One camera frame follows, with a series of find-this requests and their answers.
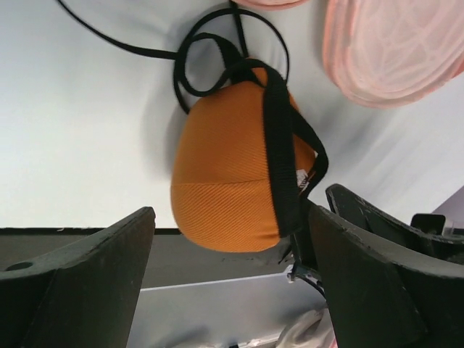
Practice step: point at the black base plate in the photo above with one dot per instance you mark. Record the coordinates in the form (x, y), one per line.
(173, 259)

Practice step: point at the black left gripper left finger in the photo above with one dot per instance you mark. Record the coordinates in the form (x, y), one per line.
(80, 295)

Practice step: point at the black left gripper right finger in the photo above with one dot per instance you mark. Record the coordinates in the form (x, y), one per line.
(381, 294)

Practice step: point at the pink mesh laundry bag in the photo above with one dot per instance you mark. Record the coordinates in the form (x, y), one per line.
(380, 54)

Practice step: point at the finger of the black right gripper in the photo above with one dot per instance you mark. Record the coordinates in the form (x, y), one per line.
(357, 211)

